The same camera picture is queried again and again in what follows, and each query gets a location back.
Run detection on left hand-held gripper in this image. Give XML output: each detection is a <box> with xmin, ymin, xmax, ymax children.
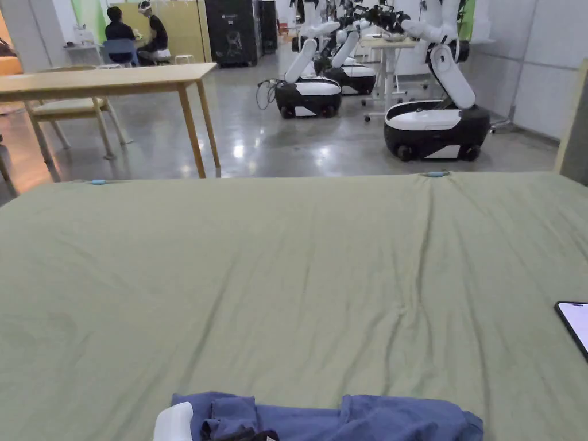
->
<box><xmin>153</xmin><ymin>401</ymin><xmax>280</xmax><ymax>441</ymax></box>

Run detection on blue shirt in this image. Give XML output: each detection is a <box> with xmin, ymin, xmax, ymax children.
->
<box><xmin>172</xmin><ymin>391</ymin><xmax>484</xmax><ymax>441</ymax></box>

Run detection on bed with pale green sheet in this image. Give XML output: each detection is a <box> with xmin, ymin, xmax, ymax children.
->
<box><xmin>0</xmin><ymin>171</ymin><xmax>588</xmax><ymax>441</ymax></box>

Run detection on black smartphone with lit screen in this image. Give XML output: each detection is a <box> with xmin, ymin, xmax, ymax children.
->
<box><xmin>554</xmin><ymin>301</ymin><xmax>588</xmax><ymax>363</ymax></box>

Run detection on white and black wheeled robot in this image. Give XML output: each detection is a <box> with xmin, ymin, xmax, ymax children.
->
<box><xmin>274</xmin><ymin>0</ymin><xmax>343</xmax><ymax>120</ymax></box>
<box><xmin>323</xmin><ymin>0</ymin><xmax>378</xmax><ymax>97</ymax></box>
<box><xmin>384</xmin><ymin>0</ymin><xmax>492</xmax><ymax>163</ymax></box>

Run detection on wooden chair with cushion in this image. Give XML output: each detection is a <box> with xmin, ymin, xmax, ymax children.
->
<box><xmin>25</xmin><ymin>65</ymin><xmax>127</xmax><ymax>161</ymax></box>

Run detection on long light wooden table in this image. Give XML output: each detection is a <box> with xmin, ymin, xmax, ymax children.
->
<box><xmin>0</xmin><ymin>63</ymin><xmax>222</xmax><ymax>183</ymax></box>

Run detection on white desk on casters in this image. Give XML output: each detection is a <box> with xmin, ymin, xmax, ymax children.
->
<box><xmin>358</xmin><ymin>36</ymin><xmax>431</xmax><ymax>123</ymax></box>

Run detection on tall black cabinet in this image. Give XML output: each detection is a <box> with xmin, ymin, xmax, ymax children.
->
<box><xmin>204</xmin><ymin>0</ymin><xmax>260</xmax><ymax>69</ymax></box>

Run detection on blue chair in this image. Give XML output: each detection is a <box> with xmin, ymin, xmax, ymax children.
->
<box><xmin>101</xmin><ymin>38</ymin><xmax>141</xmax><ymax>69</ymax></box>

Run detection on small white table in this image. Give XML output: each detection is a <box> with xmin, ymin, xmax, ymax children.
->
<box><xmin>64</xmin><ymin>25</ymin><xmax>105</xmax><ymax>65</ymax></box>

